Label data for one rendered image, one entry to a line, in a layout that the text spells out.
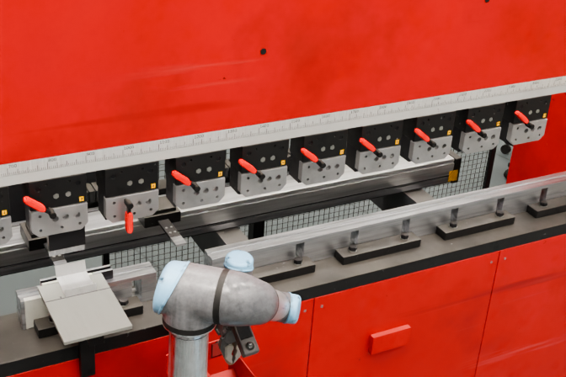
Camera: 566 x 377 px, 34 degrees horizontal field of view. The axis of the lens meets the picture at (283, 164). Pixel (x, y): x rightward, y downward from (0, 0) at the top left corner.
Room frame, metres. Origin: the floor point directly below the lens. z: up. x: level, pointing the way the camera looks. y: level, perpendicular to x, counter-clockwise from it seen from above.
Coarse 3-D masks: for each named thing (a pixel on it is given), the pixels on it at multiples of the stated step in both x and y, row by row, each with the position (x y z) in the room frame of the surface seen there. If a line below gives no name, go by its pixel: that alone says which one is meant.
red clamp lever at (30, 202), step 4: (24, 196) 2.03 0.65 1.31; (28, 196) 2.04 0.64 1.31; (24, 200) 2.02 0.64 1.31; (28, 200) 2.02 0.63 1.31; (32, 200) 2.03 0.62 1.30; (28, 204) 2.02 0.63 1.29; (32, 204) 2.02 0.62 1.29; (36, 204) 2.03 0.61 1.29; (40, 204) 2.04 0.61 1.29; (36, 208) 2.03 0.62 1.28; (40, 208) 2.03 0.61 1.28; (44, 208) 2.04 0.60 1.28; (48, 208) 2.07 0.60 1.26; (48, 212) 2.05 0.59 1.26; (52, 212) 2.05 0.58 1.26; (52, 216) 2.04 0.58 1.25
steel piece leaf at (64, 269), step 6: (66, 264) 2.15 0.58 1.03; (72, 264) 2.16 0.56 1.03; (78, 264) 2.17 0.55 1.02; (84, 264) 2.18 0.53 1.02; (60, 270) 2.14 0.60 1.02; (66, 270) 2.15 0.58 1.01; (72, 270) 2.16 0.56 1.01; (78, 270) 2.16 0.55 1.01; (84, 270) 2.17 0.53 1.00; (60, 276) 2.14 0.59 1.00
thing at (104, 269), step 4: (108, 264) 2.21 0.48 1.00; (88, 268) 2.19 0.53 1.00; (92, 268) 2.19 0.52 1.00; (96, 268) 2.19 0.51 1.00; (100, 268) 2.19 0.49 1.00; (104, 268) 2.20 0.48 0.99; (108, 268) 2.21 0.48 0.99; (112, 268) 2.19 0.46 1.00; (88, 272) 2.18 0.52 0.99; (92, 272) 2.18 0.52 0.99; (96, 272) 2.17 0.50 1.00; (100, 272) 2.17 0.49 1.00; (104, 272) 2.18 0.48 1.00; (108, 272) 2.18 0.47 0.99; (112, 272) 2.19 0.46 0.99; (104, 276) 2.18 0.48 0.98; (108, 276) 2.18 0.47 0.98; (112, 276) 2.19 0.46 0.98; (40, 280) 2.11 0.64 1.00; (44, 280) 2.12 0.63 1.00; (48, 280) 2.12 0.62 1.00; (52, 280) 2.13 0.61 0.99; (40, 284) 2.11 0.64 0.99
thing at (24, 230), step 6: (24, 222) 2.37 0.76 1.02; (24, 228) 2.34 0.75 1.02; (24, 234) 2.31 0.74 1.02; (30, 234) 2.29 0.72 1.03; (24, 240) 2.31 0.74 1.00; (30, 240) 2.28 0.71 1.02; (36, 240) 2.28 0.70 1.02; (42, 240) 2.29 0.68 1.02; (30, 246) 2.27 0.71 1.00; (36, 246) 2.28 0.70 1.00; (42, 246) 2.29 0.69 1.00; (48, 252) 2.24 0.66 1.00; (54, 258) 2.22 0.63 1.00; (60, 258) 2.22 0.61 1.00; (54, 264) 2.19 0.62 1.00; (60, 264) 2.19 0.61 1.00
